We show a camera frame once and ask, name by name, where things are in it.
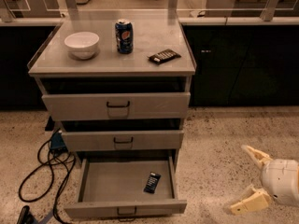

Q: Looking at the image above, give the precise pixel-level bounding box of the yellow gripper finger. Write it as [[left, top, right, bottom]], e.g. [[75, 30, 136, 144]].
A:
[[229, 185, 272, 216], [242, 145, 273, 169]]

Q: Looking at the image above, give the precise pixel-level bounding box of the blue rxbar blueberry bar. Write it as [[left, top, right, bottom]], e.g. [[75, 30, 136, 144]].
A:
[[143, 172, 161, 194]]

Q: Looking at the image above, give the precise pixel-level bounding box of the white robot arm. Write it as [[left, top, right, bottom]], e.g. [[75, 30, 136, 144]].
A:
[[229, 146, 299, 216]]

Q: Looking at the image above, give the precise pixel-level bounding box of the grey bottom drawer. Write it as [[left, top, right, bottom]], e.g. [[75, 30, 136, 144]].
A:
[[64, 156, 187, 219]]

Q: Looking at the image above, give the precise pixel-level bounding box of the grey drawer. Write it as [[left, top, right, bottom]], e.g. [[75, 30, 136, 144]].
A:
[[62, 130, 183, 151], [42, 92, 190, 121], [64, 156, 187, 219]]

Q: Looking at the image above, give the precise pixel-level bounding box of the grey drawer cabinet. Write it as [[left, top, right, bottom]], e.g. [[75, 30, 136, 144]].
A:
[[27, 17, 197, 220]]

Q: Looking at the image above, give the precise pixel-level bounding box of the grey middle drawer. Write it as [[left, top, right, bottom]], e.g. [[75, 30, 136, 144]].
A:
[[62, 130, 183, 151]]

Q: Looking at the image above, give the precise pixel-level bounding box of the grey top drawer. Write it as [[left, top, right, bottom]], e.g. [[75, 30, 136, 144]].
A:
[[42, 92, 190, 121]]

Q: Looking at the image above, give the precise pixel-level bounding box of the dark snack bar wrapper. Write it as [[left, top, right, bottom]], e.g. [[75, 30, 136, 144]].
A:
[[149, 49, 180, 64]]

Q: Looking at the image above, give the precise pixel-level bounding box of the blue pepsi can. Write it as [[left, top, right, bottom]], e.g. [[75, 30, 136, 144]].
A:
[[115, 19, 134, 54]]

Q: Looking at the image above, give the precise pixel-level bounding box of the blue power box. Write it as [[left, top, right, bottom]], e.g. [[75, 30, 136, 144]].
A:
[[50, 132, 66, 151]]

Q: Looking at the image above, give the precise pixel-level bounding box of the white ceramic bowl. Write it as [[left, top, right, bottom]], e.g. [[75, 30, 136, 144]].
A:
[[64, 32, 100, 60]]

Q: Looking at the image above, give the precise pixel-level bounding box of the black object on floor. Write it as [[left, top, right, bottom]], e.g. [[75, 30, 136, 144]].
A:
[[17, 205, 35, 224]]

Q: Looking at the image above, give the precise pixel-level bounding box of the black floor cable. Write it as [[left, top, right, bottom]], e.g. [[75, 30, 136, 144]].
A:
[[18, 137, 77, 224]]

